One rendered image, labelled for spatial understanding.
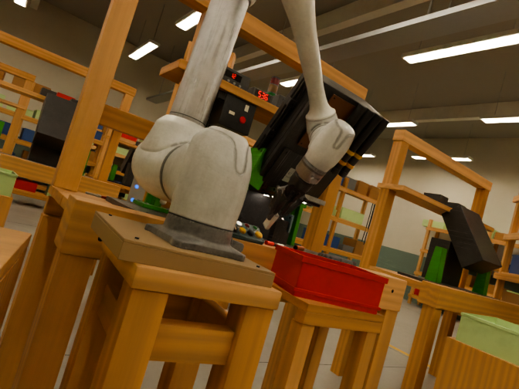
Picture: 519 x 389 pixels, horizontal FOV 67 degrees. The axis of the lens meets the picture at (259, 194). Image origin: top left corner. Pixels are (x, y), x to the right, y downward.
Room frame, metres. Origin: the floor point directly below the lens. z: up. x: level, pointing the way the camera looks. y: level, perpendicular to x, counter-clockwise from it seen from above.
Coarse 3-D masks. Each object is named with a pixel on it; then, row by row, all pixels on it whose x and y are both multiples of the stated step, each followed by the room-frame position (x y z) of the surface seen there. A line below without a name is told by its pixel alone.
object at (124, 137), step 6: (102, 126) 10.03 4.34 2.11; (120, 138) 10.25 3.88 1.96; (126, 138) 10.42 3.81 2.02; (132, 138) 10.51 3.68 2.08; (96, 144) 10.22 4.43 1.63; (120, 150) 10.40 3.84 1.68; (126, 150) 10.46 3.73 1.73; (120, 156) 10.32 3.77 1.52; (84, 174) 10.02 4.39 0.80; (120, 174) 10.40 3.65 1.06; (30, 180) 9.36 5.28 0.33; (42, 186) 9.53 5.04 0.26; (120, 192) 10.48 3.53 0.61; (120, 198) 10.62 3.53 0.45
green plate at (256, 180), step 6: (252, 150) 1.69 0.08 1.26; (258, 150) 1.65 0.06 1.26; (264, 150) 1.61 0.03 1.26; (252, 156) 1.66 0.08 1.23; (258, 156) 1.62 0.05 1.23; (252, 162) 1.63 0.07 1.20; (258, 162) 1.61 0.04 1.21; (252, 168) 1.61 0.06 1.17; (258, 168) 1.63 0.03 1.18; (252, 174) 1.60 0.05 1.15; (258, 174) 1.63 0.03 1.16; (252, 180) 1.62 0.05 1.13; (258, 180) 1.63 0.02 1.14; (252, 186) 1.63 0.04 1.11; (258, 186) 1.64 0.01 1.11
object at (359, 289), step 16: (288, 256) 1.26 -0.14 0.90; (304, 256) 1.16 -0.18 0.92; (320, 256) 1.40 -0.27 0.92; (288, 272) 1.23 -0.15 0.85; (304, 272) 1.16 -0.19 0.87; (320, 272) 1.18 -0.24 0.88; (336, 272) 1.20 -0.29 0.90; (352, 272) 1.21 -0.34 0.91; (368, 272) 1.34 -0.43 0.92; (288, 288) 1.20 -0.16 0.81; (304, 288) 1.17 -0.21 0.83; (320, 288) 1.19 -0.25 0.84; (336, 288) 1.20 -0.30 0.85; (352, 288) 1.22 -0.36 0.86; (368, 288) 1.24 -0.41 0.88; (336, 304) 1.21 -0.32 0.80; (352, 304) 1.22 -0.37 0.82; (368, 304) 1.25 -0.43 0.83
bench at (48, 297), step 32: (64, 192) 1.42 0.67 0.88; (32, 256) 1.57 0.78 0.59; (64, 256) 1.07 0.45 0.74; (32, 288) 1.59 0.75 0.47; (64, 288) 1.08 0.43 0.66; (32, 320) 1.61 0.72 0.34; (64, 320) 1.10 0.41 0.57; (288, 320) 2.35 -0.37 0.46; (384, 320) 1.83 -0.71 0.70; (0, 352) 1.57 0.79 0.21; (32, 352) 1.07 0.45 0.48; (64, 352) 1.11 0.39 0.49; (384, 352) 1.87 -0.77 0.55; (0, 384) 1.59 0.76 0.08; (32, 384) 1.08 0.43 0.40
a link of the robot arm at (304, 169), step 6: (300, 162) 1.24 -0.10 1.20; (306, 162) 1.22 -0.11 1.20; (300, 168) 1.23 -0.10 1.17; (306, 168) 1.22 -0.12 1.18; (312, 168) 1.21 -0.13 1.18; (300, 174) 1.24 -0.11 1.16; (306, 174) 1.23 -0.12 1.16; (312, 174) 1.22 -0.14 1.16; (318, 174) 1.22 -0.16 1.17; (324, 174) 1.24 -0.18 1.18; (306, 180) 1.23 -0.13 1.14; (312, 180) 1.24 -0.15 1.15; (318, 180) 1.24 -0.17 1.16
